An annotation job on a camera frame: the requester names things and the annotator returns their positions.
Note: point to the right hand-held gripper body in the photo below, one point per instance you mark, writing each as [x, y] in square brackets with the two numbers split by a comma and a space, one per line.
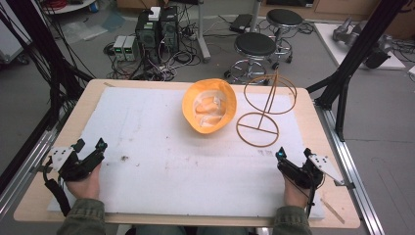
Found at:
[310, 171]

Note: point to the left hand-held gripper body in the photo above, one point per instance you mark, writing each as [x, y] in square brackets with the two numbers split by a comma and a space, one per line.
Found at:
[70, 166]

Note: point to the person's left hand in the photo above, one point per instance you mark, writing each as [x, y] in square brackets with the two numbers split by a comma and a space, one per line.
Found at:
[85, 187]

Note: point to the person's right hand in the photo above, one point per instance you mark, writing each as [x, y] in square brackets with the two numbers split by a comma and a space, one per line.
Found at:
[293, 196]

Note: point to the thin wooden strip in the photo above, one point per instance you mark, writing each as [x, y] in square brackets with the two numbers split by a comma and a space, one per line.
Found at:
[332, 211]

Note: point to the orange hard hat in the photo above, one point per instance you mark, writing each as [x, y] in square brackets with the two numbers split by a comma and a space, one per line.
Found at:
[225, 98]

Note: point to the white foam mat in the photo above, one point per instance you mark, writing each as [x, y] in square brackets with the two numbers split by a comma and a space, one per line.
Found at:
[182, 176]

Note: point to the grey bench power supply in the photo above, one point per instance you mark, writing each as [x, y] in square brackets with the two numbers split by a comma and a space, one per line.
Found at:
[131, 48]
[119, 47]

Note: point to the black round stool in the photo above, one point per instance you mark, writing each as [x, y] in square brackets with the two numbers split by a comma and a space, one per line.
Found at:
[284, 17]
[255, 44]

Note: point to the clear plastic sheet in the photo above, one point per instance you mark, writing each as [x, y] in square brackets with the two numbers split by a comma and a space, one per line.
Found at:
[83, 31]

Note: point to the white floor board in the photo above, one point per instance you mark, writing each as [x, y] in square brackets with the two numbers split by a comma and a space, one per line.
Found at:
[329, 36]

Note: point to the black computer tower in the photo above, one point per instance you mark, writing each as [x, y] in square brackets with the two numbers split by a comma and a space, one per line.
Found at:
[169, 31]
[147, 36]

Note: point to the grey equipment case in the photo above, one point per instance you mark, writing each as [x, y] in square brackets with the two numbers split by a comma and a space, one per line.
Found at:
[11, 42]

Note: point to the black flat box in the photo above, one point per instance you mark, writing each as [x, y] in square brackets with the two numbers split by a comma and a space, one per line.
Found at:
[240, 23]

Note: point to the round white table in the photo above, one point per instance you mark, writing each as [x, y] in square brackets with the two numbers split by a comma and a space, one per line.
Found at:
[65, 6]

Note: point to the white box on tower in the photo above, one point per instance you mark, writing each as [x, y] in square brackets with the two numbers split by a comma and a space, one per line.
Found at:
[154, 13]

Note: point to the grey metal table leg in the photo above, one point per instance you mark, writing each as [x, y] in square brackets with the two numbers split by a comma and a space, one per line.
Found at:
[202, 32]

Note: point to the aluminium rail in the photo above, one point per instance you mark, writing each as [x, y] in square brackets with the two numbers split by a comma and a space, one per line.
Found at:
[352, 163]
[23, 169]

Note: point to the black metal frame post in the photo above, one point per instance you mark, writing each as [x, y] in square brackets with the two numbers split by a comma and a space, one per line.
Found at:
[359, 52]
[39, 42]

